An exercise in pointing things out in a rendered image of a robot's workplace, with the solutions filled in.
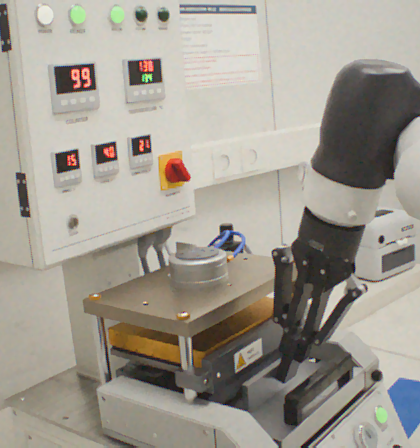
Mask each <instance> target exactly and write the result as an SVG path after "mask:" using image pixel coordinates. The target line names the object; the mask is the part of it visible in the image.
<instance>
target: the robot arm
mask: <svg viewBox="0 0 420 448"><path fill-rule="evenodd" d="M332 85H333V86H332V88H331V89H330V92H329V94H328V96H327V99H326V106H325V109H324V112H323V116H322V120H321V126H320V138H319V144H318V146H317V148H316V150H315V154H314V155H313V156H312V158H311V160H310V161H311V162H307V161H301V163H300V167H299V170H298V174H297V176H298V178H299V180H300V182H301V185H302V190H303V195H302V202H303V203H304V204H305V205H306V206H305V208H304V212H303V215H302V219H301V222H300V225H299V229H298V236H297V238H296V239H295V240H294V241H293V242H292V243H291V245H289V246H288V245H287V244H283V245H281V246H279V247H277V248H275V249H273V250H272V251H271V256H272V258H273V262H274V266H275V278H274V307H273V322H274V323H276V324H279V325H280V326H281V327H282V328H283V331H284V332H283V336H282V339H281V343H280V345H279V352H280V353H282V356H281V360H280V363H279V367H278V369H277V373H276V376H275V379H277V380H278V381H280V382H282V383H283V384H285V383H287V382H288V381H289V380H290V379H292V378H293V377H294V376H296V373H297V371H298V368H299V365H300V363H302V362H303V361H306V359H307V358H308V356H309V353H310V349H311V347H312V344H314V345H315V346H320V345H322V344H324V343H325V342H326V341H327V340H329V339H330V338H331V336H332V335H333V333H334V332H335V330H336V329H337V327H339V325H340V324H341V322H342V320H343V318H344V316H345V315H346V313H347V312H348V310H350V308H351V307H352V305H353V304H354V302H355V301H356V300H357V299H358V298H359V297H360V296H362V295H363V294H365V293H366V292H367V291H368V286H367V285H366V284H364V283H362V284H361V283H360V281H359V280H358V278H357V277H355V275H354V273H355V257H356V254H357V252H358V248H359V245H360V242H361V240H362V237H363V234H364V231H365V228H366V224H367V223H369V222H372V221H373V220H374V218H375V215H376V209H377V206H378V203H379V200H380V197H381V194H382V191H383V189H384V185H385V183H386V180H387V179H390V180H394V183H395V194H396V196H397V198H398V199H399V201H400V202H401V206H402V207H403V208H404V209H405V211H406V213H407V214H408V215H409V216H410V217H412V218H415V219H417V220H418V221H420V83H419V82H418V81H417V80H416V79H415V78H414V77H413V75H412V74H411V70H410V69H409V68H407V67H405V66H403V65H401V64H398V63H395V62H391V61H386V60H381V59H368V60H365V59H358V60H355V61H353V62H351V63H349V64H346V65H344V66H343V67H342V69H341V70H340V71H339V72H338V73H337V75H336V77H335V79H334V81H333V83H332ZM293 259H294V262H295V266H296V269H297V272H298V275H297V278H296V281H295V286H296V288H295V291H294V295H293V297H292V275H293V262H292V261H293ZM345 280H346V286H345V287H344V291H343V294H344V295H345V296H344V297H342V298H340V299H339V301H338V302H337V304H336V305H335V308H334V310H333V311H332V313H331V314H330V316H329V317H328V318H327V320H326V321H325V323H324V324H323V326H322V327H321V329H320V330H319V327H320V324H321V321H322V319H323V315H324V312H325V309H326V306H327V302H328V300H329V297H330V294H331V293H332V291H333V289H334V287H335V286H337V285H338V284H340V283H341V282H343V281H345ZM313 286H315V287H314V290H313V295H312V300H311V303H310V307H309V310H308V314H307V317H306V320H305V323H304V324H302V320H303V317H304V313H305V310H306V308H307V304H308V301H309V298H310V294H311V291H312V289H313ZM291 297H292V301H291ZM301 324H302V325H304V327H303V328H299V327H300V326H302V325H301ZM298 328H299V329H298ZM318 331H319V332H318Z"/></svg>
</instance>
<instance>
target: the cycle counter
mask: <svg viewBox="0 0 420 448"><path fill-rule="evenodd" d="M59 72H60V81H61V83H60V88H61V92H65V91H68V90H75V89H85V88H92V81H91V73H90V66H83V67H74V68H68V69H59Z"/></svg>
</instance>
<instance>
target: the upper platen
mask: <svg viewBox="0 0 420 448"><path fill-rule="evenodd" d="M273 307H274V298H270V297H263V298H262V299H260V300H258V301H257V302H255V303H254V304H252V305H250V306H248V307H244V308H243V309H241V310H239V311H237V312H235V313H234V314H232V315H230V316H229V317H227V318H225V319H224V320H222V321H220V322H218V323H216V324H215V325H213V326H211V327H209V328H205V329H204V330H202V331H201V332H199V333H197V334H196V335H194V336H192V343H193V354H194V365H195V366H197V367H201V368H202V358H204V357H205V356H207V355H209V354H212V353H214V352H215V351H217V350H219V349H220V348H222V347H224V346H225V345H226V344H228V343H229V342H231V341H233V340H236V339H238V338H239V337H241V336H243V335H244V334H246V333H248V332H249V331H250V330H252V329H253V328H255V327H257V326H258V325H260V324H262V323H263V322H265V321H267V320H269V319H272V318H273ZM107 331H108V339H109V344H110V345H112V347H111V348H110V354H111V355H115V356H119V357H122V358H125V359H129V360H132V361H136V362H140V363H143V364H146V365H149V366H153V367H157V368H160V369H163V370H167V371H170V372H174V373H175V370H176V369H178V368H180V367H181V361H180V353H179V344H178V335H174V334H170V333H166V332H161V331H157V330H153V329H149V328H145V327H140V326H136V325H132V324H128V323H124V322H120V323H118V324H116V325H114V326H112V327H110V328H109V327H108V328H107Z"/></svg>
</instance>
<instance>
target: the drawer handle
mask: <svg viewBox="0 0 420 448"><path fill-rule="evenodd" d="M352 357H353V356H352V354H351V353H350V352H347V351H340V352H339V353H338V354H336V355H335V356H334V357H333V358H331V359H330V361H329V362H327V363H326V364H325V365H324V366H322V367H320V368H318V369H317V370H316V371H315V372H314V373H313V374H312V375H311V376H309V377H308V378H307V379H306V380H304V381H303V382H301V383H299V384H298V386H296V387H295V388H294V389H293V390H291V391H290V392H289V393H288V394H286V395H285V397H284V402H285V404H283V407H284V422H285V423H286V424H289V425H292V426H298V425H300V424H301V423H302V415H301V411H302V408H305V407H306V406H307V405H308V404H309V403H311V402H312V401H313V400H314V399H315V398H316V397H318V396H319V395H320V394H321V393H322V392H324V391H325V390H326V389H327V388H328V387H329V386H331V385H332V384H333V383H334V382H335V381H337V380H338V379H341V380H344V379H345V380H351V379H352V378H353V377H354V376H353V360H352Z"/></svg>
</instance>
